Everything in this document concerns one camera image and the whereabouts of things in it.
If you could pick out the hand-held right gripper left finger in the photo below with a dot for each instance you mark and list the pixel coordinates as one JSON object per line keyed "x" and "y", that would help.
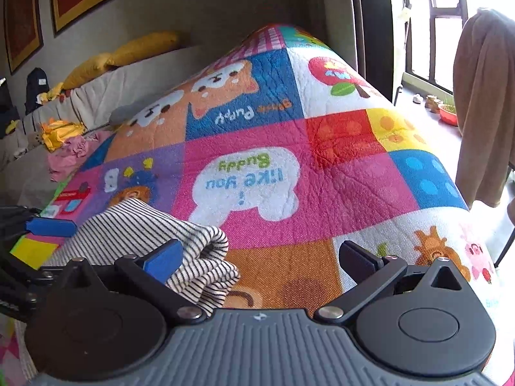
{"x": 165, "y": 260}

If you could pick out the black framed window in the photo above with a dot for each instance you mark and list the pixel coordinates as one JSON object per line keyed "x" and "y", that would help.
{"x": 438, "y": 28}

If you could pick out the dark blue garment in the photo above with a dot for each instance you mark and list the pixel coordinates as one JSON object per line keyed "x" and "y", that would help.
{"x": 36, "y": 90}

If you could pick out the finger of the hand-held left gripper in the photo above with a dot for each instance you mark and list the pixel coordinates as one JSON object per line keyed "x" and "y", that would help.
{"x": 28, "y": 271}
{"x": 52, "y": 227}

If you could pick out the small white figurine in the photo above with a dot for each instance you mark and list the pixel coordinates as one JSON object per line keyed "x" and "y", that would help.
{"x": 417, "y": 98}

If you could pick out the small brown pot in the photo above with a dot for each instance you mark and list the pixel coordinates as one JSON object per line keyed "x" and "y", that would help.
{"x": 433, "y": 103}

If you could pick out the grey striped shirt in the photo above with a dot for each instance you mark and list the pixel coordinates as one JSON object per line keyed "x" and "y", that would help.
{"x": 132, "y": 233}

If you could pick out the yellow pillow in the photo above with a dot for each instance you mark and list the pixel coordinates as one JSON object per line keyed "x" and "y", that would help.
{"x": 86, "y": 70}
{"x": 143, "y": 48}

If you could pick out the colourful cartoon play mat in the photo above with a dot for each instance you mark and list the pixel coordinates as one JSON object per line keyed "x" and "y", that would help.
{"x": 281, "y": 193}

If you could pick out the yellow cloth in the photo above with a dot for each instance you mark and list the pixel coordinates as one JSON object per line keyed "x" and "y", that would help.
{"x": 60, "y": 132}

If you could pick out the grey curtain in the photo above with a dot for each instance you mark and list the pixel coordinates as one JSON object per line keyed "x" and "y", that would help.
{"x": 342, "y": 20}

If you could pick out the dark cloth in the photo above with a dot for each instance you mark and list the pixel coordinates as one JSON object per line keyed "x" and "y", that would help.
{"x": 8, "y": 106}

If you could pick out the grey covered sofa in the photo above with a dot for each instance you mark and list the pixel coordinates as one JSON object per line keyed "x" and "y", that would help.
{"x": 132, "y": 88}

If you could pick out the beige hanging towel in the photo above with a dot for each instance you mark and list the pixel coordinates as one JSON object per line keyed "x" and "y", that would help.
{"x": 483, "y": 108}

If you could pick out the pink cloth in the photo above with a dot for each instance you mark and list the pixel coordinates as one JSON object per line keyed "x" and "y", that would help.
{"x": 70, "y": 155}

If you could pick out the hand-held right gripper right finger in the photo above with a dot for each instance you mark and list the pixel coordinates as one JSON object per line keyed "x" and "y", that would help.
{"x": 358, "y": 259}

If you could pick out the brown plush toy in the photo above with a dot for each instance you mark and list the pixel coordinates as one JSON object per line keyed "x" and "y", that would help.
{"x": 35, "y": 140}

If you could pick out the red bowl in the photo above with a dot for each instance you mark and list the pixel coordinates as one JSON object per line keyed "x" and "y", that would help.
{"x": 448, "y": 113}

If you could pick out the yellow plush toy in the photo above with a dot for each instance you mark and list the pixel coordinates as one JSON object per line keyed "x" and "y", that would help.
{"x": 54, "y": 93}

